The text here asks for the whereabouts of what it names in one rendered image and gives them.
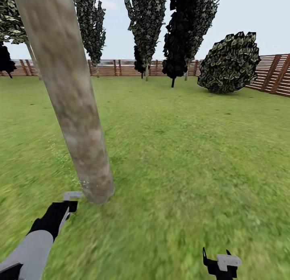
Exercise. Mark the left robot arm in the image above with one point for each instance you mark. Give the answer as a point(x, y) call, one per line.
point(28, 260)

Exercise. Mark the bush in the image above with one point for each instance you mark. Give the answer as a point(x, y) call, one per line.
point(231, 63)

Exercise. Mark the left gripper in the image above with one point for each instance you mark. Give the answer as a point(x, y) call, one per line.
point(72, 206)

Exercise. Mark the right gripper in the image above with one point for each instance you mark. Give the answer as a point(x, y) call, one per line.
point(213, 269)

